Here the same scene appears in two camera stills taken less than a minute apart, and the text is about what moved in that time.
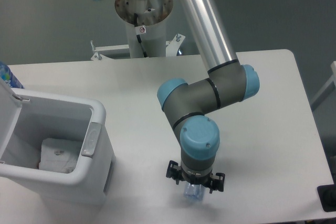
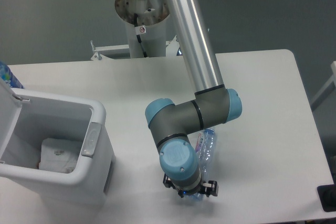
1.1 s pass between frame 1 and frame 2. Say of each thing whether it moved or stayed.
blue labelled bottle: stayed
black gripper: moved
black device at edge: stayed
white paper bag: stayed
